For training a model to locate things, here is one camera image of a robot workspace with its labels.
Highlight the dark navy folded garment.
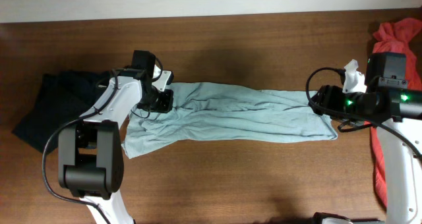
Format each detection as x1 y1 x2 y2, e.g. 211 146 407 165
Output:
12 70 110 152

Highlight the red t-shirt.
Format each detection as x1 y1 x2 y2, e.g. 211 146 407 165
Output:
370 18 421 207

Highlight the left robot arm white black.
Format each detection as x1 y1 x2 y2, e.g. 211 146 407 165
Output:
58 50 173 223

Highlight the light blue t-shirt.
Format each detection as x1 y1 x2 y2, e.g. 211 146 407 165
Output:
122 82 338 159

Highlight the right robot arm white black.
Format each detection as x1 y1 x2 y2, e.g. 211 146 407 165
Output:
307 52 421 223

